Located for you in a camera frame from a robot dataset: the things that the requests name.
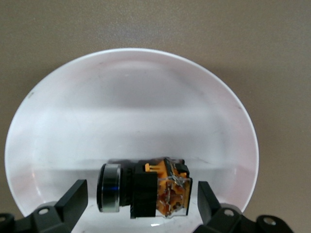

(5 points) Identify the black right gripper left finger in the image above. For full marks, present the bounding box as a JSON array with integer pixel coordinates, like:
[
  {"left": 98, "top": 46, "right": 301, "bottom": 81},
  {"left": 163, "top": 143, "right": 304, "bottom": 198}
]
[{"left": 0, "top": 179, "right": 88, "bottom": 233}]

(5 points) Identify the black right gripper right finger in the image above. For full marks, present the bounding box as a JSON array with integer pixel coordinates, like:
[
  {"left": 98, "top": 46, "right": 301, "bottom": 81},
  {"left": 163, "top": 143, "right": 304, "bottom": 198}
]
[{"left": 196, "top": 181, "right": 295, "bottom": 233}]

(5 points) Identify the orange push button switch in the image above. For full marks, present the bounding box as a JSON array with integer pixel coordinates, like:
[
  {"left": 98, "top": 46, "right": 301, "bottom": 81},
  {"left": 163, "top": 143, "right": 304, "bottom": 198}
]
[{"left": 96, "top": 157, "right": 194, "bottom": 219}]

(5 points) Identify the pink round plate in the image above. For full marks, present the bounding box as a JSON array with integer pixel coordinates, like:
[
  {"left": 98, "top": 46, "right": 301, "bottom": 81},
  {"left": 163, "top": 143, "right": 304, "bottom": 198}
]
[{"left": 4, "top": 48, "right": 259, "bottom": 233}]

